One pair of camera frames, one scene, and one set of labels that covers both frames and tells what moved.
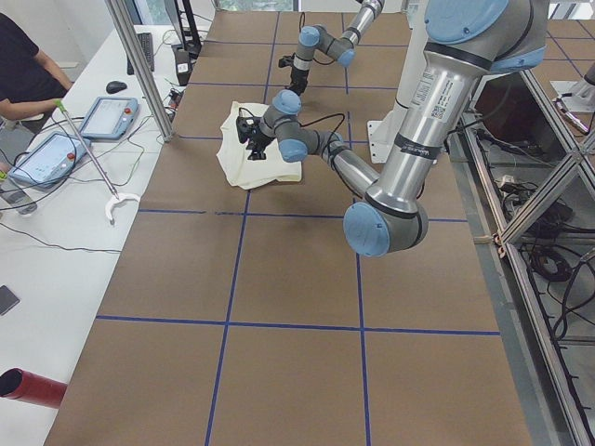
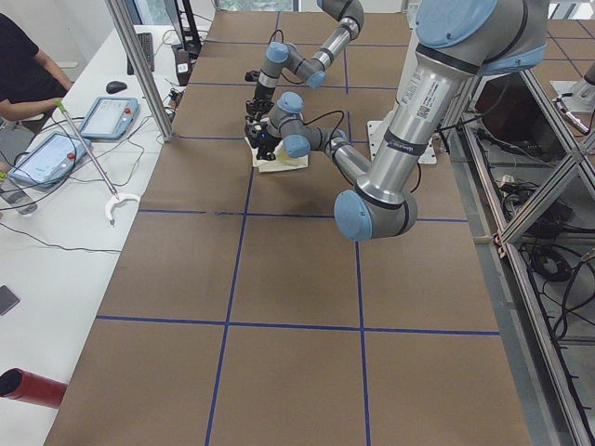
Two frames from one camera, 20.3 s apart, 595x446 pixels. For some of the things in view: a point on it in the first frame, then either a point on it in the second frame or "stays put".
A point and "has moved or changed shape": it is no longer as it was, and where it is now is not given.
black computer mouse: [114, 86] stays put
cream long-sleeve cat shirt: [232, 155] has moved or changed shape
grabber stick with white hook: [109, 211] stays put
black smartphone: [7, 300] stays put
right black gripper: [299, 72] -> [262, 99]
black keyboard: [147, 42] stays put
